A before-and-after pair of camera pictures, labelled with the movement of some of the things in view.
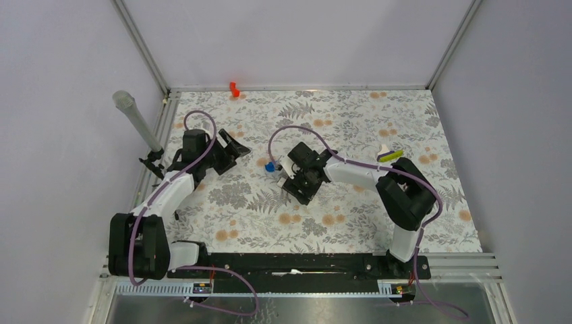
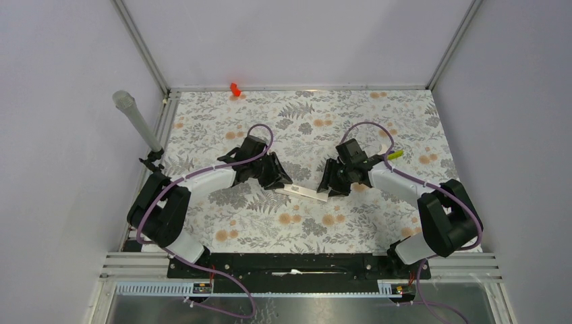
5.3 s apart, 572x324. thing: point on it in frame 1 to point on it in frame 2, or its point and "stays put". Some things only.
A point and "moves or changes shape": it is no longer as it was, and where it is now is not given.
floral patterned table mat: [244, 209] stays put
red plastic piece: [233, 88] stays put
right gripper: [293, 186] to [328, 179]
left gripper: [229, 153] to [276, 179]
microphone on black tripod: [126, 101] stays put
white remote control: [287, 164] moves or changes shape
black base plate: [301, 273] stays put
